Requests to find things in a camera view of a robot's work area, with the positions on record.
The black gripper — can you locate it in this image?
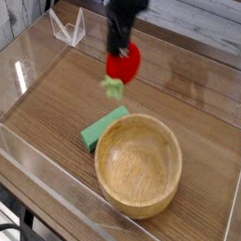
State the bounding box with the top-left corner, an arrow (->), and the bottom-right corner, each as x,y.
106,0 -> 149,57

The red plush strawberry toy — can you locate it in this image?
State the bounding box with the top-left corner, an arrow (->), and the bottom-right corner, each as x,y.
101,42 -> 141,100

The green foam block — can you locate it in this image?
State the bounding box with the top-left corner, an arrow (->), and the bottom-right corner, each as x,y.
80,105 -> 129,152

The wooden bowl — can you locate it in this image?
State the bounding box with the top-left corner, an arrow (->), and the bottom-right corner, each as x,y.
94,113 -> 183,220

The clear acrylic corner bracket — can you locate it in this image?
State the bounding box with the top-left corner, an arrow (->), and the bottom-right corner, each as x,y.
49,8 -> 86,47

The clear acrylic enclosure wall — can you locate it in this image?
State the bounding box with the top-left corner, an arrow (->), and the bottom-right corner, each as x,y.
0,0 -> 241,241

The black cable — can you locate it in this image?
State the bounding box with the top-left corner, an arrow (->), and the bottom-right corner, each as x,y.
0,221 -> 32,241

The black table frame bracket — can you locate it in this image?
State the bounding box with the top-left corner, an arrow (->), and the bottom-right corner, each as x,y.
19,208 -> 45,241

